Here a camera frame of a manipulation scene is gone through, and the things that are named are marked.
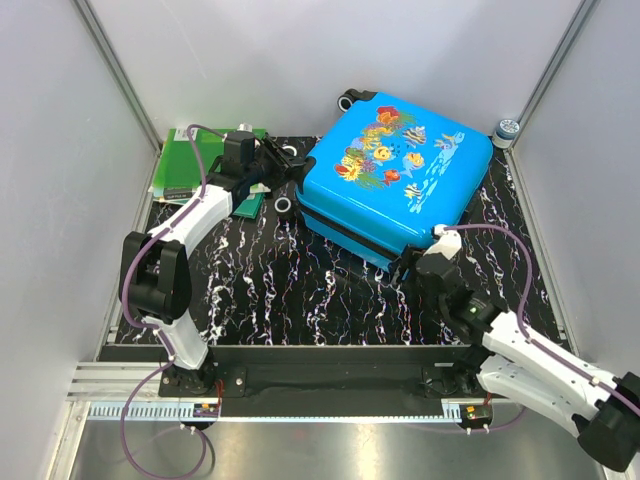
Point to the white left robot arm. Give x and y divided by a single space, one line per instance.
155 284

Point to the blue suitcase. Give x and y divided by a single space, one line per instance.
388 172

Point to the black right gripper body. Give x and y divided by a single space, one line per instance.
412 281

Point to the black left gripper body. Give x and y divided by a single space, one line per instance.
272 168

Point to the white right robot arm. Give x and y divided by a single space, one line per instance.
507 358

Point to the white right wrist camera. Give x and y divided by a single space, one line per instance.
448 243

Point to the blue capped bottle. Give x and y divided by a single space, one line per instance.
505 133

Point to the aluminium frame rail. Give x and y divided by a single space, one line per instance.
89 18

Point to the green plastic folder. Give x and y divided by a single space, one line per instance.
178 168

